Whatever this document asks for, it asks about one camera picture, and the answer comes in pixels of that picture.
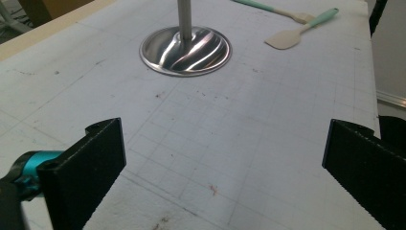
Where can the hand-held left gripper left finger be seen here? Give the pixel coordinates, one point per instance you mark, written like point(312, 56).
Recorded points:
point(83, 179)

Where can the aluminium rail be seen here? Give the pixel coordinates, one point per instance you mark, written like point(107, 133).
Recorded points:
point(391, 99)

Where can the large printed cardboard box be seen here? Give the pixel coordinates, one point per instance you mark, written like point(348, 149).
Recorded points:
point(51, 9)

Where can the white stand leg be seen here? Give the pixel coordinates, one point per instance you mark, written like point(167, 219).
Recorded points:
point(8, 17)

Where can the metal utensil stand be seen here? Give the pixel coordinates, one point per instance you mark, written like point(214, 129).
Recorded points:
point(185, 54)

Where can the white grid mat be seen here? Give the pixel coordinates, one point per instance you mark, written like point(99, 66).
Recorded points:
point(223, 127)

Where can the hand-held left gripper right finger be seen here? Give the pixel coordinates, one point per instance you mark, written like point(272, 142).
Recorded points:
point(367, 172)

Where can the black frame stand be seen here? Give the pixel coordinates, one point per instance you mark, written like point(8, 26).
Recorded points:
point(378, 16)

